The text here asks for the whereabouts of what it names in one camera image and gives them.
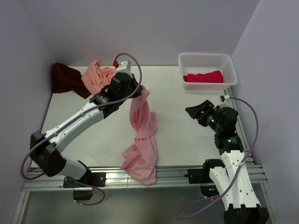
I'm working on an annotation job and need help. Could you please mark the dark maroon t-shirt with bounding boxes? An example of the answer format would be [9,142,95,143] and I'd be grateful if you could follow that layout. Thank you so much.
[51,63,91,99]

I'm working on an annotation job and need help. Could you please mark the peach orange t-shirt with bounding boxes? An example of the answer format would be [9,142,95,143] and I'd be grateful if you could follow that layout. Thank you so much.
[81,61,116,95]

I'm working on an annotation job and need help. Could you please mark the light pink t-shirt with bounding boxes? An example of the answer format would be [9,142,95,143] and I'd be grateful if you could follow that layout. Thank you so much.
[121,87,157,185]

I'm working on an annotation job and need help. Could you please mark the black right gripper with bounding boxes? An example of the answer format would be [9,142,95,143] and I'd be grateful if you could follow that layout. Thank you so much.
[185,99,223,133]

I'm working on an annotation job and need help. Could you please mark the white plastic basket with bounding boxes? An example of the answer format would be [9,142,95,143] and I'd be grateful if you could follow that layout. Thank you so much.
[178,53,238,91]

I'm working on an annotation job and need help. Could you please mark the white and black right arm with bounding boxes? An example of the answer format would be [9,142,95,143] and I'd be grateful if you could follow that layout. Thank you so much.
[185,97,270,224]

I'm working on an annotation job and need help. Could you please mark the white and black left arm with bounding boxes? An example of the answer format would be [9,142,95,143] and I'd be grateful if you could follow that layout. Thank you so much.
[30,72,142,186]

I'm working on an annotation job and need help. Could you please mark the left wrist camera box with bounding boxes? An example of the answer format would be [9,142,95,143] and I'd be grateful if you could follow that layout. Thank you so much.
[113,60,131,75]

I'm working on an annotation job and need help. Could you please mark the aluminium frame rails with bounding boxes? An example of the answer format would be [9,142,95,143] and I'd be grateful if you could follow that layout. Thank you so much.
[11,88,281,224]

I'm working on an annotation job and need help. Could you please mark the red rolled t-shirt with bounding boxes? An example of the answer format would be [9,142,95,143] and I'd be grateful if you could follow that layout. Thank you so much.
[183,70,224,83]

